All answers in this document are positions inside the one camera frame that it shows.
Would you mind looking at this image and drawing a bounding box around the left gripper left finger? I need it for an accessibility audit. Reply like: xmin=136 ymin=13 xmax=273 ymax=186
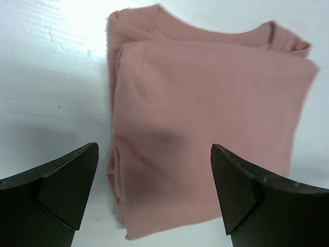
xmin=1 ymin=143 xmax=99 ymax=247

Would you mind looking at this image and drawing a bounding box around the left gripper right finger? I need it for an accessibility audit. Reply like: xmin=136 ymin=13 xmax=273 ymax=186
xmin=211 ymin=144 xmax=328 ymax=247

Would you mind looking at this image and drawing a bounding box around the pink t shirt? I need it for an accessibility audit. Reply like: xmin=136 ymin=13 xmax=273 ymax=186
xmin=107 ymin=5 xmax=318 ymax=240

